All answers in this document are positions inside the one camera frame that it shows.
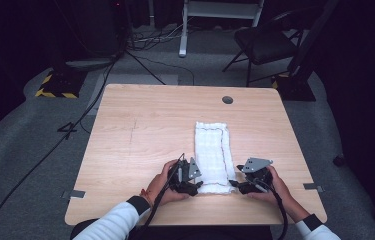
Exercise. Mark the grey round table grommet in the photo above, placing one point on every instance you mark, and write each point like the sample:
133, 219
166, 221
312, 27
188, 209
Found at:
227, 99

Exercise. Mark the person's left hand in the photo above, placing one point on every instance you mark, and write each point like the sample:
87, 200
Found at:
160, 186

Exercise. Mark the person's dark clothing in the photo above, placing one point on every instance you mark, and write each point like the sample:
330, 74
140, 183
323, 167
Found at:
188, 233

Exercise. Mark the small black floor object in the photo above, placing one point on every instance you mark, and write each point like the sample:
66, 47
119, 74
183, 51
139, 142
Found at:
339, 160

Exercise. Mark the black folding chair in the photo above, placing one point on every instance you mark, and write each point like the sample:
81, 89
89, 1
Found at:
265, 41

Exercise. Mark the black slanted stand with base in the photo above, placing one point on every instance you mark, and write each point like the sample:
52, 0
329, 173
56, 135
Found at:
298, 80

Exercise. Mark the black stand base striped tape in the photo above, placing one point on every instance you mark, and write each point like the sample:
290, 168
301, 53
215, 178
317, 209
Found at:
61, 85

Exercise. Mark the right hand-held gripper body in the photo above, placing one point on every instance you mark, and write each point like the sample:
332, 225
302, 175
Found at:
255, 173

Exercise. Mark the grey tape strip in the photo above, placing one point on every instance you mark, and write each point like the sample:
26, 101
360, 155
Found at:
313, 186
75, 193

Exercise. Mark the white metal stand frame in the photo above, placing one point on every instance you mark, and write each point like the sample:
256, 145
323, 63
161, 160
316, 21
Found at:
220, 10

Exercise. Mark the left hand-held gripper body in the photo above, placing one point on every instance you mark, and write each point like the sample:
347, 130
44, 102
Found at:
185, 176

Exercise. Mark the person's right hand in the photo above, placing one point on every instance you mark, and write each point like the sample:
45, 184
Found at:
280, 190

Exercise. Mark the white towel with embroidered border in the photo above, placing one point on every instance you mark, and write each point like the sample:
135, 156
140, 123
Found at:
213, 156

